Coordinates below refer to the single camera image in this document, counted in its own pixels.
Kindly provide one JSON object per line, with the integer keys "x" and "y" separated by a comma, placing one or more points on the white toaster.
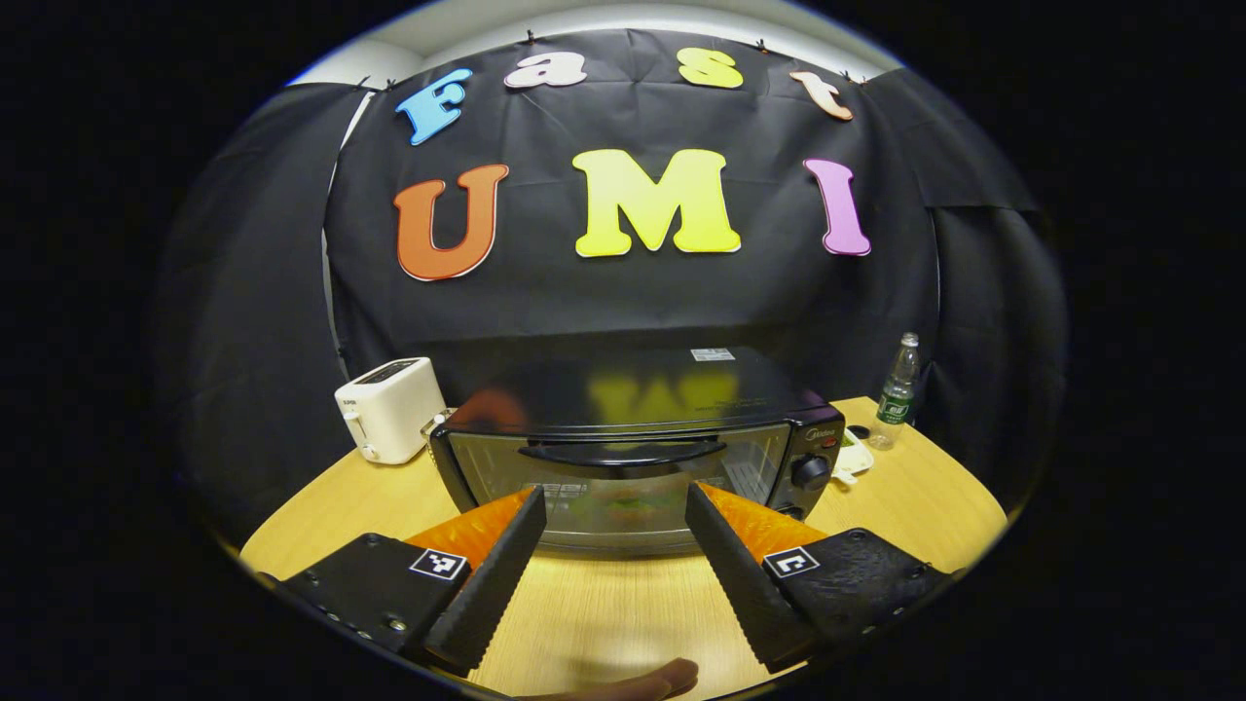
{"x": 394, "y": 409}

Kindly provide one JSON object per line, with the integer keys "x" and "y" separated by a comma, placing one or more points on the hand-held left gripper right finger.
{"x": 740, "y": 584}

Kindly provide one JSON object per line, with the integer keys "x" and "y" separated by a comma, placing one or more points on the black backdrop cloth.
{"x": 633, "y": 302}

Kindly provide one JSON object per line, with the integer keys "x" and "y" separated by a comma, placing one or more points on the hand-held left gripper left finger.
{"x": 492, "y": 589}

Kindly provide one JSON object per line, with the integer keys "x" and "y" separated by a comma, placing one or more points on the black electric oven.
{"x": 633, "y": 399}

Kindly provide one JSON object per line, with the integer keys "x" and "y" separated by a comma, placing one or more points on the clear plastic water bottle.
{"x": 897, "y": 399}

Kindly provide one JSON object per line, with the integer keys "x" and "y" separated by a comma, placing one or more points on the white divided plate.
{"x": 855, "y": 460}

